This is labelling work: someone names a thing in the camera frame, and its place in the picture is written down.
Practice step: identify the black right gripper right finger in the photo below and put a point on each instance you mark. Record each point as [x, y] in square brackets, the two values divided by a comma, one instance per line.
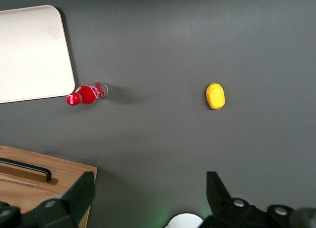
[222, 203]

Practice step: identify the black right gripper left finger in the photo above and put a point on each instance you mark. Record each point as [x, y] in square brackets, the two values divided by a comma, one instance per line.
[69, 205]

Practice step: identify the red can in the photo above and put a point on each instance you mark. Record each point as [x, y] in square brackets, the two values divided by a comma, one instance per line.
[89, 93]

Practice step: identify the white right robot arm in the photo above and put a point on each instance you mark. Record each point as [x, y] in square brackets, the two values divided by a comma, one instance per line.
[184, 221]

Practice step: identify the cream rectangular tray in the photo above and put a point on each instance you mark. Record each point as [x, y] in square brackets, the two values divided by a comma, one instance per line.
[32, 52]

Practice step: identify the wooden two-drawer cabinet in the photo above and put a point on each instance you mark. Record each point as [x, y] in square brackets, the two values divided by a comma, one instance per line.
[69, 171]

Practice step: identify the short wooden drawer front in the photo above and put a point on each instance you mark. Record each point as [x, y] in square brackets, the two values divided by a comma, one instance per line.
[66, 170]

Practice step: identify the tall wooden drawer front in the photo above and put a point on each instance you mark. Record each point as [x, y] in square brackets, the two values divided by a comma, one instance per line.
[22, 196]

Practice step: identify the yellow lemon-shaped object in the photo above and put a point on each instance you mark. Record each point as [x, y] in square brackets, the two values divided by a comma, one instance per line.
[215, 96]

